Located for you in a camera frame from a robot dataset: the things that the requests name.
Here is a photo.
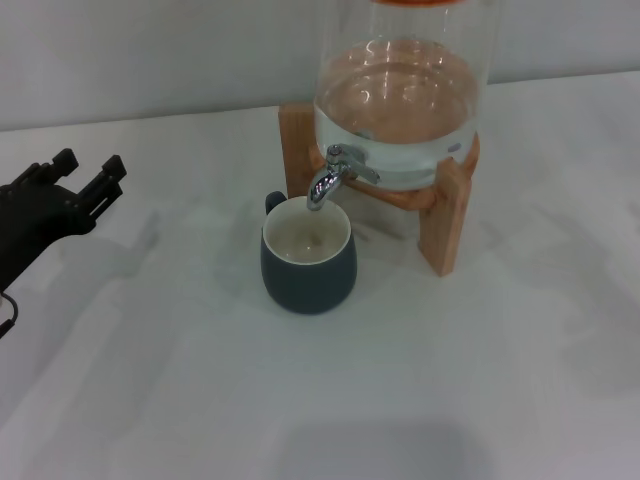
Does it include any chrome faucet tap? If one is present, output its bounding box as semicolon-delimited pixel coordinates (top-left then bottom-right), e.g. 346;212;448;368
307;143;381;212

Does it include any glass water dispenser jar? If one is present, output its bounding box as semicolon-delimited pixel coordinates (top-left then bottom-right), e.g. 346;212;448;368
312;0;501;192

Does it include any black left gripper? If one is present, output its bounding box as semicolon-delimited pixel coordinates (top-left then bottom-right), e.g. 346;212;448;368
0;148;129;292

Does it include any black ceramic cup white inside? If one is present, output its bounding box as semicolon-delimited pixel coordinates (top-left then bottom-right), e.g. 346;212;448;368
259;190;359;316

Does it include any wooden dispenser stand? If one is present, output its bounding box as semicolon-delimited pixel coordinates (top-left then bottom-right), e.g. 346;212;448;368
278;102;481;278

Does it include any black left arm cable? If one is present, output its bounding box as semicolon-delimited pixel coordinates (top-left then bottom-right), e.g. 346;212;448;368
0;293;19;341

